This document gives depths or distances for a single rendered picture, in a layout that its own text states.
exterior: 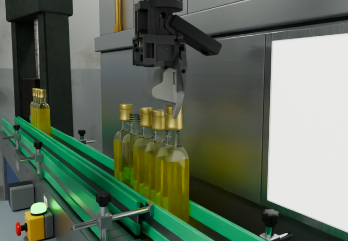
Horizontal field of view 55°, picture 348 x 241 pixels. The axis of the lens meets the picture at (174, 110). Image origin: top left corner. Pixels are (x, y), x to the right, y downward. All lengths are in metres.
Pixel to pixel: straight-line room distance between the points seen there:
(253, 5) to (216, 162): 0.36
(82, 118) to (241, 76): 3.62
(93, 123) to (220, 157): 3.56
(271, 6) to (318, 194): 0.35
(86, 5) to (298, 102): 3.83
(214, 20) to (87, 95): 3.51
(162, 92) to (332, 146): 0.30
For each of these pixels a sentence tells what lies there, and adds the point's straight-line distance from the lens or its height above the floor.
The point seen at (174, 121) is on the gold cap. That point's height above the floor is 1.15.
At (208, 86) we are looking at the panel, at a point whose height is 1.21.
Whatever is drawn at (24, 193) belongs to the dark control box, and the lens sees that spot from 1.36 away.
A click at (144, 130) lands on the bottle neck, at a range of 0.81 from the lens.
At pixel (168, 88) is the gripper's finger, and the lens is 0.61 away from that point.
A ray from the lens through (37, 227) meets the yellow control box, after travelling 1.12.
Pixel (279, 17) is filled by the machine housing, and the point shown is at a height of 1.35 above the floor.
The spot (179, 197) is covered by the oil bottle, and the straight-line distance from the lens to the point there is 0.73.
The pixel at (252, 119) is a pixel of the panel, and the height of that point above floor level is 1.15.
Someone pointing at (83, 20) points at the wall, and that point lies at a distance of 4.27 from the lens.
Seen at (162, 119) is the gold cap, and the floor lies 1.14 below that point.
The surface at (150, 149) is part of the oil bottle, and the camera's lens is 0.75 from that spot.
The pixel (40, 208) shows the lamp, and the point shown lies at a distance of 1.11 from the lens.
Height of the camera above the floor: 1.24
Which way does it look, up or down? 6 degrees down
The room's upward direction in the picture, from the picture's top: straight up
